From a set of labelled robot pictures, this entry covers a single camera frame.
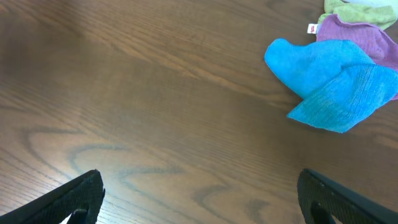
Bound crumpled green cloth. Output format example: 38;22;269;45
318;0;397;30

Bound blue cloth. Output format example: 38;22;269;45
264;39;397;133

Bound purple cloth with tag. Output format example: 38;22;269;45
307;14;398;101

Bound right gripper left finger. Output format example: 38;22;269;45
1;169;105;224

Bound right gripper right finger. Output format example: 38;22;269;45
297;169;397;224

